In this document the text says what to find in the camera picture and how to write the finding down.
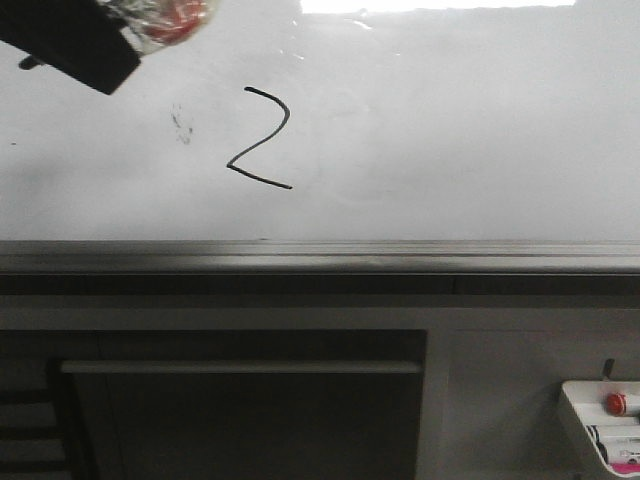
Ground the white marker holder box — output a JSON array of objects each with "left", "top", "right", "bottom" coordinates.
[{"left": 558, "top": 380, "right": 639, "bottom": 479}]

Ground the grey aluminium whiteboard tray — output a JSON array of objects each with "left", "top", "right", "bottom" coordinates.
[{"left": 1, "top": 240, "right": 639, "bottom": 296}]

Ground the dark chair backrest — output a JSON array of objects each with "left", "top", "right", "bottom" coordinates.
[{"left": 61, "top": 330, "right": 427, "bottom": 479}]

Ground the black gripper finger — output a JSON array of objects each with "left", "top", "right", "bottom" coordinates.
[{"left": 1, "top": 0, "right": 141, "bottom": 95}]

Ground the white whiteboard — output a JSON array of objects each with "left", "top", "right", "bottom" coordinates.
[{"left": 1, "top": 1, "right": 639, "bottom": 242}]

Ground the black capped marker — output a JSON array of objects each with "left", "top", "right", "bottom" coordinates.
[{"left": 587, "top": 425, "right": 639, "bottom": 465}]

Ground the dark metal hook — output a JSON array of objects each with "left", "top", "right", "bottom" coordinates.
[{"left": 602, "top": 358, "right": 615, "bottom": 381}]

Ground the pink item in holder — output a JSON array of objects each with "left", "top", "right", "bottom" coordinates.
[{"left": 610, "top": 463, "right": 640, "bottom": 475}]

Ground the red capped marker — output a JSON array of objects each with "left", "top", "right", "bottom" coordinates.
[{"left": 605, "top": 392, "right": 640, "bottom": 417}]

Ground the black whiteboard marker with tape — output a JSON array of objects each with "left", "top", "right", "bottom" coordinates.
[{"left": 18, "top": 0, "right": 221, "bottom": 70}]

